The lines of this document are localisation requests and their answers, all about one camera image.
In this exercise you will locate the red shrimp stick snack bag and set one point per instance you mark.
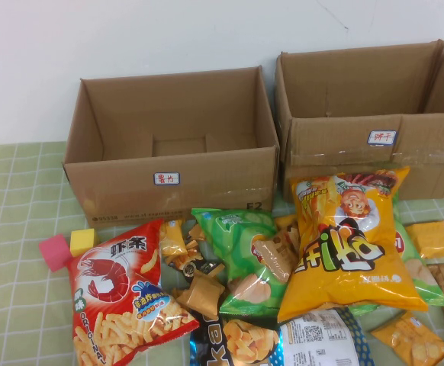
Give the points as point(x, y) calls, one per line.
point(107, 267)

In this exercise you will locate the large yellow chips bag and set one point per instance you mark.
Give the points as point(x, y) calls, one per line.
point(340, 286)

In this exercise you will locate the small orange snack packet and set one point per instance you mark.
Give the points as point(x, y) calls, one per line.
point(195, 236)

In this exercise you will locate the flat yellow snack packet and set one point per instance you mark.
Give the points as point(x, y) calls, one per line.
point(285, 222)

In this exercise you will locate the brown printed snack packet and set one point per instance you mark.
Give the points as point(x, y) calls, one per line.
point(275, 259)

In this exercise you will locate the small black emblem snack packet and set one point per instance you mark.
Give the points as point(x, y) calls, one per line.
point(188, 270)

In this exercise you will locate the small tan snack packet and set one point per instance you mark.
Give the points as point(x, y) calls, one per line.
point(201, 295)

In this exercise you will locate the white blue-bordered label sticker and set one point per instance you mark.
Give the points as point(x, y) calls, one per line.
point(166, 178)
point(382, 137)

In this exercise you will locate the green potato chips bag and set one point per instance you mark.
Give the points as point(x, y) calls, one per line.
point(424, 282)
point(233, 244)

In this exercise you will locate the small yellow cracker packet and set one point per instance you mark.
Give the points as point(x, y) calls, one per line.
point(172, 240)

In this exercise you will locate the black packet with orange chips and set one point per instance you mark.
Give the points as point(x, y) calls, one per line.
point(212, 267)

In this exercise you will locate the cardboard box with F2 print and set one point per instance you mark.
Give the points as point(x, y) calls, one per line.
point(130, 190)

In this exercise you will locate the cardboard box with clear tape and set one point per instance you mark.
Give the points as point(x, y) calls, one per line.
point(340, 145)

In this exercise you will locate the yellow foam cube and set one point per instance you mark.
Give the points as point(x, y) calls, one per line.
point(82, 240)

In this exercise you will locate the black and blue chips bag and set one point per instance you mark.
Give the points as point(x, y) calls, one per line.
point(245, 339)

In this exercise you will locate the pink foam cube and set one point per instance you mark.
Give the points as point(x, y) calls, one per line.
point(54, 251)

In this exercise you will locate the green checked tablecloth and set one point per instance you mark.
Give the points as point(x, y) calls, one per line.
point(16, 190)

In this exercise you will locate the yellow cracker picture packet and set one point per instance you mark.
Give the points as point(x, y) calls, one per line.
point(409, 339)

